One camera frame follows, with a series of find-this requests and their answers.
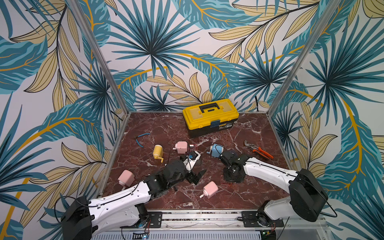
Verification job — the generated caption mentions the blue pencil sharpener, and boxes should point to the blue pencil sharpener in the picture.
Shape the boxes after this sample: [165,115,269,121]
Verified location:
[207,144,224,158]

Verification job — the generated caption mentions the aluminium front rail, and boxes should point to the aluminium front rail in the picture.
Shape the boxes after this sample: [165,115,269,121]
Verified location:
[92,210,334,240]

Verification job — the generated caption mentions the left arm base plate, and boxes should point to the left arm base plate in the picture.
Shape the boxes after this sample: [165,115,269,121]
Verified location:
[139,212,163,230]

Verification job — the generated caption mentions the yellow black toolbox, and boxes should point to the yellow black toolbox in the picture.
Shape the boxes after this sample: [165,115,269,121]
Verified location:
[183,99,239,139]

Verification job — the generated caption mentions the yellow pencil sharpener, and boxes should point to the yellow pencil sharpener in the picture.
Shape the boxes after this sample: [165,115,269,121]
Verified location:
[153,145,164,163]

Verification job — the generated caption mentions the pink pencil sharpener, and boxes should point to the pink pencil sharpener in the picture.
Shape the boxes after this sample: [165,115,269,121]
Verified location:
[173,141,189,155]
[118,170,135,190]
[200,181,219,199]

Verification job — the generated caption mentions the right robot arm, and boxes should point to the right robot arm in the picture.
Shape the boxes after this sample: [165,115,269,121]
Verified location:
[219,151,328,227]

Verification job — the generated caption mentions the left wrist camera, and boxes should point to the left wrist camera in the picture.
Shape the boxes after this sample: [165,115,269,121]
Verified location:
[183,151,201,172]

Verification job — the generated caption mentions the pink pencil sharpener left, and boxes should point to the pink pencil sharpener left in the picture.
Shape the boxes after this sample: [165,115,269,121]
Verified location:
[118,170,135,190]

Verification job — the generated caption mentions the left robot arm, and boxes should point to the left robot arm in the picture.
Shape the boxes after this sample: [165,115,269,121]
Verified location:
[61,160,206,240]

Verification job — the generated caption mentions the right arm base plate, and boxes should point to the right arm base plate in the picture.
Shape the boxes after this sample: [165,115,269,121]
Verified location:
[239,211,285,228]

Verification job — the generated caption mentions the pink pencil sharpener back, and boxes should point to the pink pencil sharpener back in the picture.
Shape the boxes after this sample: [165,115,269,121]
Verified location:
[173,141,189,155]

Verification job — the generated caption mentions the pink pencil sharpener front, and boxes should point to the pink pencil sharpener front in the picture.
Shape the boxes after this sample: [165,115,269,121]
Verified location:
[200,181,219,199]

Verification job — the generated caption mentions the orange handled pliers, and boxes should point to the orange handled pliers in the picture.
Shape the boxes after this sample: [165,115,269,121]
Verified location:
[244,141,274,160]

